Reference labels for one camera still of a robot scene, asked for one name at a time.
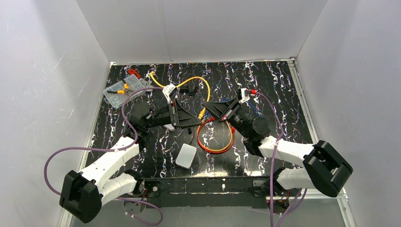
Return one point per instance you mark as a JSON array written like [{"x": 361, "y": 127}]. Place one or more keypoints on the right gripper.
[{"x": 230, "y": 109}]

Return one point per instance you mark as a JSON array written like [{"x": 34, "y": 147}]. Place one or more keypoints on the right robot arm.
[{"x": 318, "y": 166}]

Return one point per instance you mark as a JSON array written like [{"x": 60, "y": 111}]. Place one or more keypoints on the white network switch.
[
  {"x": 186, "y": 156},
  {"x": 169, "y": 127}
]

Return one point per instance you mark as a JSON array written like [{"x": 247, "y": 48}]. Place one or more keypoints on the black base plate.
[{"x": 205, "y": 192}]

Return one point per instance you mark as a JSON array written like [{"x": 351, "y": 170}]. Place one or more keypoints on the clear plastic parts box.
[{"x": 117, "y": 94}]

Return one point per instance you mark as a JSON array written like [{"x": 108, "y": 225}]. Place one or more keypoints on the black adapter with cable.
[{"x": 188, "y": 89}]

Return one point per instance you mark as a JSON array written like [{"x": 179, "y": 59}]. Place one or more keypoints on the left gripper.
[{"x": 176, "y": 113}]

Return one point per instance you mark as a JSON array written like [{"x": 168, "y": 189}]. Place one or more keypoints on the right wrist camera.
[{"x": 244, "y": 94}]

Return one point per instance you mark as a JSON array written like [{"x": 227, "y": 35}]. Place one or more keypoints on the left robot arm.
[{"x": 84, "y": 193}]

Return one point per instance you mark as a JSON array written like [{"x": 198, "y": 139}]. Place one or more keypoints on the yellow handled pliers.
[{"x": 126, "y": 89}]

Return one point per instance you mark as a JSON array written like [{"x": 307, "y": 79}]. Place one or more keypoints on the grey red adjustable wrench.
[{"x": 137, "y": 76}]

